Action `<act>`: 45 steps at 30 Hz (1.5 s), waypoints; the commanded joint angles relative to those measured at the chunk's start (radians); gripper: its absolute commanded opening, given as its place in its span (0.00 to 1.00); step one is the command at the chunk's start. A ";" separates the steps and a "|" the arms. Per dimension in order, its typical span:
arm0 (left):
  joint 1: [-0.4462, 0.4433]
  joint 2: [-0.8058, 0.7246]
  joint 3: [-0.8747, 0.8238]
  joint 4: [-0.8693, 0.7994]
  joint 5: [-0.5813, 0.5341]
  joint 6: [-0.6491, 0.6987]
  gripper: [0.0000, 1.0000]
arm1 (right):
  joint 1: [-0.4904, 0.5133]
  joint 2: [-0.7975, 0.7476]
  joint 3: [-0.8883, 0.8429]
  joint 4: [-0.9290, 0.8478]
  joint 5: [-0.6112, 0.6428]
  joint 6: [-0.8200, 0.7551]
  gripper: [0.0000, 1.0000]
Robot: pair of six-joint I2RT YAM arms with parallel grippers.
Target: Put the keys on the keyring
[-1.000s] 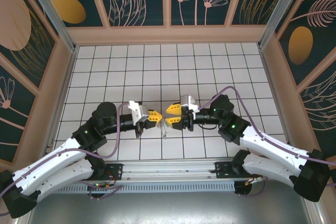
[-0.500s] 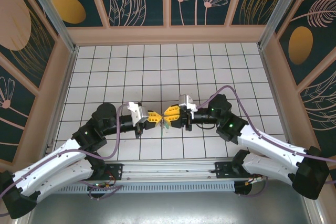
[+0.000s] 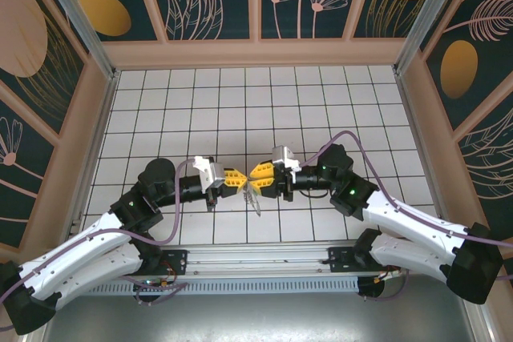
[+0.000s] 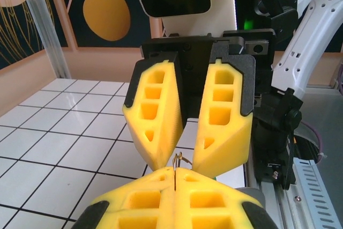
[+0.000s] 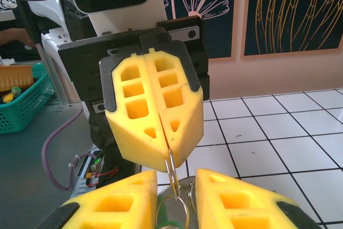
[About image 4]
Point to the aluminium corner post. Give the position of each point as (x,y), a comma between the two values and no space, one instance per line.
(51,38)

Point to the large silver keyring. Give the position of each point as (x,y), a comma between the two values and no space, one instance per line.
(175,175)

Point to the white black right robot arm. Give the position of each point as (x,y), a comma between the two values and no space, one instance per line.
(308,33)

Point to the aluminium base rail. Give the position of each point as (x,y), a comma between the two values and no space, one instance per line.
(270,202)

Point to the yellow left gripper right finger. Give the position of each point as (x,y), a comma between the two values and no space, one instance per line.
(214,199)

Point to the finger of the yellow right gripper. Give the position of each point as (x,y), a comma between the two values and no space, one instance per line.
(171,121)
(238,143)

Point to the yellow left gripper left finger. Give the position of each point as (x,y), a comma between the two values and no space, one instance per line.
(139,199)

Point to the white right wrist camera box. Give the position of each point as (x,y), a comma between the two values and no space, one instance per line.
(187,25)

